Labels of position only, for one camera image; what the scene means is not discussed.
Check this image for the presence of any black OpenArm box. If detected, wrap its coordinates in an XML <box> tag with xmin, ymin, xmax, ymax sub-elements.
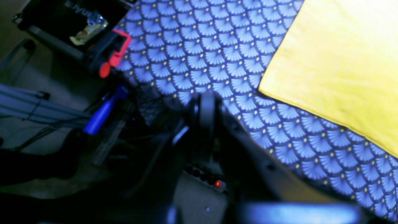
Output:
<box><xmin>12</xmin><ymin>0</ymin><xmax>135</xmax><ymax>59</ymax></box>

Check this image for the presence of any red table clamp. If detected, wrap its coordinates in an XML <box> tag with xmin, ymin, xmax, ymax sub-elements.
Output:
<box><xmin>84</xmin><ymin>29</ymin><xmax>132</xmax><ymax>79</ymax></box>

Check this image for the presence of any yellow T-shirt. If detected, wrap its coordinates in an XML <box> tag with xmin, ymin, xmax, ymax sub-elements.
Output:
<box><xmin>259</xmin><ymin>0</ymin><xmax>398</xmax><ymax>156</ymax></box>

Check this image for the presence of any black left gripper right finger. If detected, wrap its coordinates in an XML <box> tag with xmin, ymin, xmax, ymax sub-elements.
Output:
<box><xmin>205</xmin><ymin>92</ymin><xmax>361</xmax><ymax>224</ymax></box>

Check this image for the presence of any black power strip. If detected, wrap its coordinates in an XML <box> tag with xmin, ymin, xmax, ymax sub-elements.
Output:
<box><xmin>184</xmin><ymin>163</ymin><xmax>229</xmax><ymax>195</ymax></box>

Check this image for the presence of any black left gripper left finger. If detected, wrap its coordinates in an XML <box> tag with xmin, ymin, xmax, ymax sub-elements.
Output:
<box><xmin>124</xmin><ymin>93</ymin><xmax>205</xmax><ymax>224</ymax></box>

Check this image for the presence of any blue fan-pattern tablecloth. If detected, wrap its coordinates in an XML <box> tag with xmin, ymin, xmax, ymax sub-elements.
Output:
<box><xmin>117</xmin><ymin>0</ymin><xmax>398</xmax><ymax>221</ymax></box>

